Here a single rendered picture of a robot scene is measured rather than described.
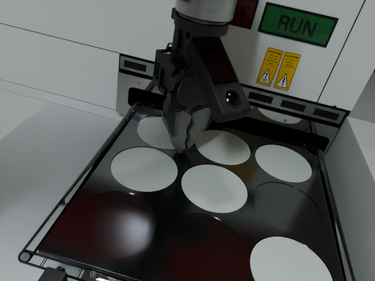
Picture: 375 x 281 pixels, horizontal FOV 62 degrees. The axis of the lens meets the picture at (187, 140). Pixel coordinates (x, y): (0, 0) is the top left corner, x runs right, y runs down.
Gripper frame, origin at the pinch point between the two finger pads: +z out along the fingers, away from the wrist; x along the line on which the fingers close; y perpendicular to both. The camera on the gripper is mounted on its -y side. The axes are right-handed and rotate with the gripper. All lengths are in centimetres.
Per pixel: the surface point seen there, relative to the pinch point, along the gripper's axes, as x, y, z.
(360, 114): -262, 99, 91
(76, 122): 11.2, 24.8, 9.2
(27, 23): 17.3, 36.5, -7.6
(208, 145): -5.8, 1.1, 1.3
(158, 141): 2.5, 4.3, 1.2
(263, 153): -14.3, -3.8, 1.3
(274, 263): -0.9, -21.5, 1.3
